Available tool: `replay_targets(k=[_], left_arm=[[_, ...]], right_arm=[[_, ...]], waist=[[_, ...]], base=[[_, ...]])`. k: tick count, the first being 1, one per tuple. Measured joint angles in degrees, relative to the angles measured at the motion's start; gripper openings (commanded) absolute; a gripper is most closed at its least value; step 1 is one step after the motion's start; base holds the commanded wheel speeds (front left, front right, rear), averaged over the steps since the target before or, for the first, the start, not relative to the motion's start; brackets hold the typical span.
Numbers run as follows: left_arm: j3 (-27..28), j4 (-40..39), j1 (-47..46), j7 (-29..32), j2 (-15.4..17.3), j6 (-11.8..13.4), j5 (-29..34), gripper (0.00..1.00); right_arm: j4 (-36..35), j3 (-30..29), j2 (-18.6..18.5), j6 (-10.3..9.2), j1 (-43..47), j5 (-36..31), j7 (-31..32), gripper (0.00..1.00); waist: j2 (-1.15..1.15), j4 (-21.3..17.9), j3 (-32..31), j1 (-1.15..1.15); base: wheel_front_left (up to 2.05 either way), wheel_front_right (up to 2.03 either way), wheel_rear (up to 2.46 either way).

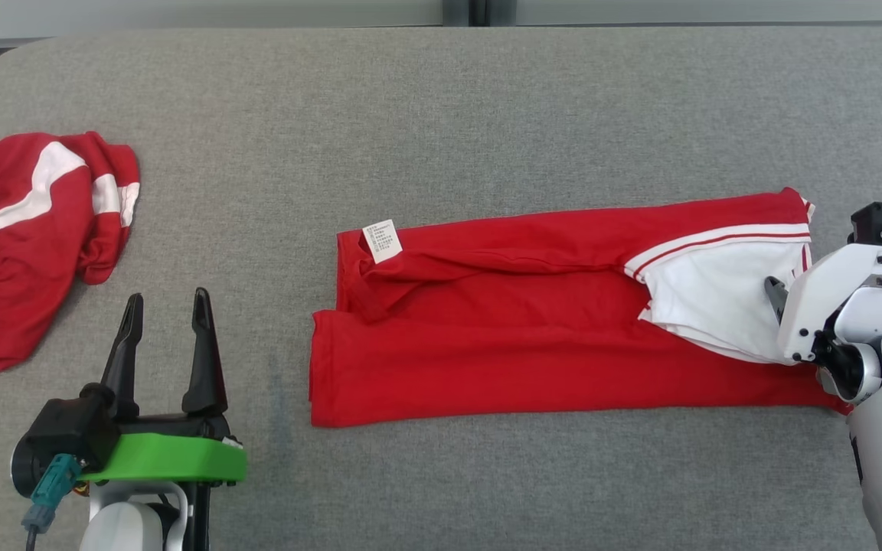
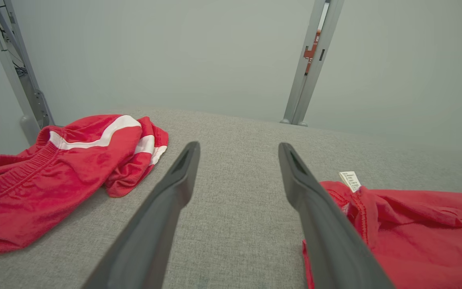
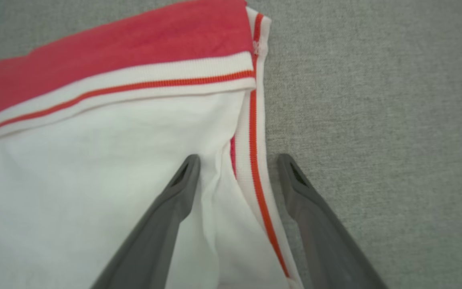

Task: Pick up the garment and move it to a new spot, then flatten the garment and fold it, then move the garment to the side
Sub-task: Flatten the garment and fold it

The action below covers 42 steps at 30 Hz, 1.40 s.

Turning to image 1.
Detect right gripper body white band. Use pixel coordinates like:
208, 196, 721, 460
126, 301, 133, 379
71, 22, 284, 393
777, 244, 882, 364

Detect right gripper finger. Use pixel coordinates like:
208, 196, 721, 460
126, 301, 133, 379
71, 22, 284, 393
764, 275, 791, 323

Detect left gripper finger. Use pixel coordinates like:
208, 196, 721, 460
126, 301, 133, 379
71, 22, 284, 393
100, 292, 145, 421
181, 287, 229, 419

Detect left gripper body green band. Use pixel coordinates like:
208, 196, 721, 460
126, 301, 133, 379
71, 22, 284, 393
77, 412, 249, 485

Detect red shorts white stripe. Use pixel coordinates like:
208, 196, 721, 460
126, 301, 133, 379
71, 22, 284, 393
0, 131, 142, 383

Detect red jersey shirt white sleeves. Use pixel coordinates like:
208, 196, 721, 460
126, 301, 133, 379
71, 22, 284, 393
309, 187, 855, 429

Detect grey fabric sofa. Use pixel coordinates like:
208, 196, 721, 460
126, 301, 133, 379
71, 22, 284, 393
0, 27, 882, 551

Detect teal left camera connector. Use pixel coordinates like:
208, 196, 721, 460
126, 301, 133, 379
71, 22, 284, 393
21, 452, 83, 535

